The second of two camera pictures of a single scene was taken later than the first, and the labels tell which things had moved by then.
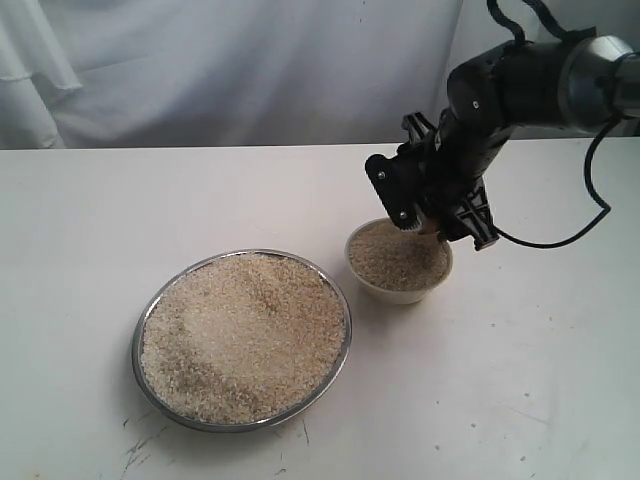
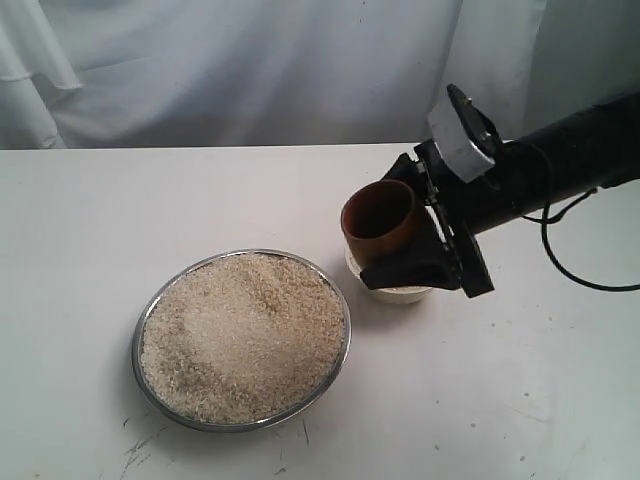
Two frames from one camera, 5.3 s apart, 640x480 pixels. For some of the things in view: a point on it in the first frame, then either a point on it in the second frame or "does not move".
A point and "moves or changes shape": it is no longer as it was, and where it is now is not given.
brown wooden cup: [430, 228] moves or changes shape
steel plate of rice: [242, 341] does not move
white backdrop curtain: [247, 74] does not move
